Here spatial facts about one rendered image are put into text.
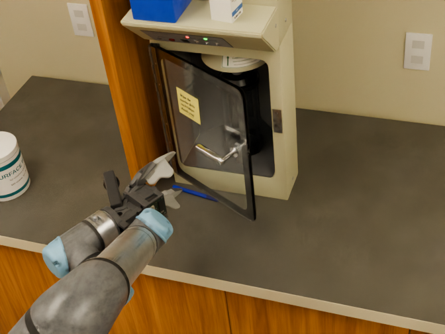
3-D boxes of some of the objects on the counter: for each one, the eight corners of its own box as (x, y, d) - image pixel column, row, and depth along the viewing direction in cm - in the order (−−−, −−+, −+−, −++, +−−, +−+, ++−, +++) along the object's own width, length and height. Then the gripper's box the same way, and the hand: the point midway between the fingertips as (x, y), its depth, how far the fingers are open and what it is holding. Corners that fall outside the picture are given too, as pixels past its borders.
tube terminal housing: (204, 127, 221) (168, -135, 171) (310, 141, 211) (304, -133, 161) (174, 181, 204) (124, -92, 153) (288, 200, 194) (273, -86, 144)
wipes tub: (0, 168, 215) (-15, 127, 206) (39, 174, 211) (25, 134, 202) (-25, 198, 206) (-43, 157, 197) (15, 205, 202) (-1, 164, 193)
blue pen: (174, 186, 202) (173, 183, 201) (219, 200, 196) (218, 197, 196) (172, 189, 201) (171, 186, 201) (217, 203, 196) (216, 199, 195)
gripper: (131, 261, 159) (201, 209, 169) (117, 206, 148) (193, 154, 158) (107, 242, 164) (177, 193, 174) (92, 187, 153) (167, 138, 163)
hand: (173, 171), depth 167 cm, fingers open, 10 cm apart
